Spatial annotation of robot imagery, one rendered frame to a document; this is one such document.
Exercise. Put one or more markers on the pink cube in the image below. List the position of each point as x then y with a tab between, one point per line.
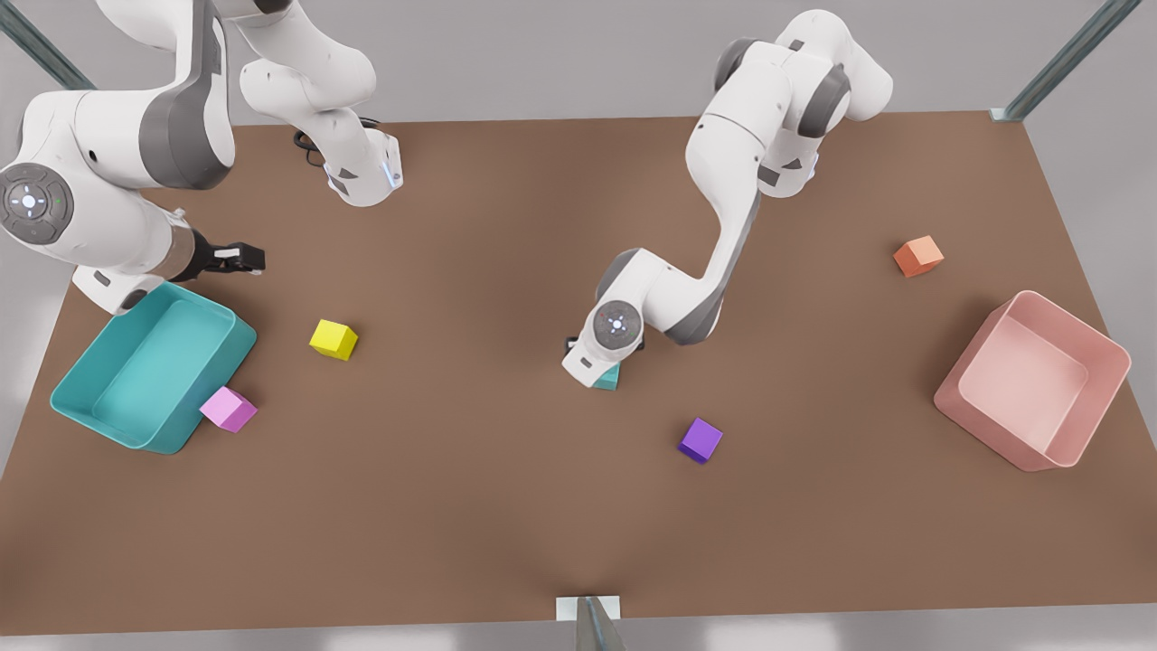
228	409

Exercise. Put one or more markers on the orange cube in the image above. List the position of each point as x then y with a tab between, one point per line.
918	256

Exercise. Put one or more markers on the teal blue cube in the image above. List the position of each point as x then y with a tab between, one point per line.
608	378

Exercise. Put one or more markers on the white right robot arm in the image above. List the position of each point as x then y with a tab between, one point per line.
108	145

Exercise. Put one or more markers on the yellow cube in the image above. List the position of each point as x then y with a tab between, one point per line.
333	339

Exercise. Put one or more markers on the silver frame post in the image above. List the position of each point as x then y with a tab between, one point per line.
41	45
1062	59
592	624

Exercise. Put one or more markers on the pink plastic bin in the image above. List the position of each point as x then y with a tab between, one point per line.
1035	380

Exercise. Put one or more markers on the purple cube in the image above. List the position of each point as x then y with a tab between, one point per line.
700	440

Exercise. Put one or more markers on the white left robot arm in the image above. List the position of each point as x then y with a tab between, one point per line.
732	154

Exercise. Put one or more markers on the teal plastic bin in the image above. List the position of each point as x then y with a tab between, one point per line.
149	366

